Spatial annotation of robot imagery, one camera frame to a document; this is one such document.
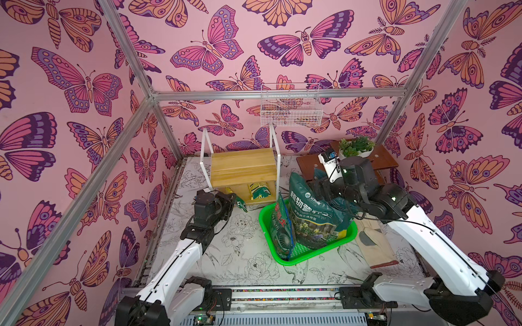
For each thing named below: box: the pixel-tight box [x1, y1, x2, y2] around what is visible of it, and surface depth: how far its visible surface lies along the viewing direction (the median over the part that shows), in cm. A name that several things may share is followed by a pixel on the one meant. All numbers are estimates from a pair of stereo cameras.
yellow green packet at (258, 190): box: [247, 182, 272, 201], surface depth 99 cm
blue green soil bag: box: [271, 192, 295, 261], surface depth 77 cm
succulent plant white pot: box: [338, 136, 376, 161], surface depth 85 cm
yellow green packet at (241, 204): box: [235, 195, 249, 213], surface depth 84 cm
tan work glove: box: [353, 217, 399, 269], surface depth 85 cm
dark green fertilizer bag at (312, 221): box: [287, 171, 347, 250], surface depth 76 cm
